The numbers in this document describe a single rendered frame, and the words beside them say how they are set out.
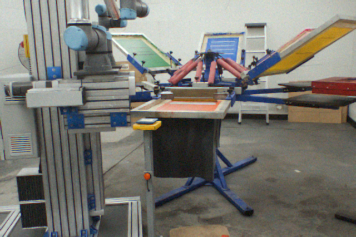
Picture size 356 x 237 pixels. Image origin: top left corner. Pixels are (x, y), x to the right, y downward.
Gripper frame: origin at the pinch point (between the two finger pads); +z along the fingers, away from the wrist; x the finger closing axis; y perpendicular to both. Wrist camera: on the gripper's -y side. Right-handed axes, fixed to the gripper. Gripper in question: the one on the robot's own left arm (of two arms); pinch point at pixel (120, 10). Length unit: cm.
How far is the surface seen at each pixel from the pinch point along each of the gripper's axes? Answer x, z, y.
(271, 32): 101, 403, -6
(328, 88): 166, -4, 40
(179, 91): 61, -14, 56
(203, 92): 79, -13, 54
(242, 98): 102, 52, 65
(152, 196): 73, -92, 107
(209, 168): 100, -62, 94
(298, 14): 141, 406, -42
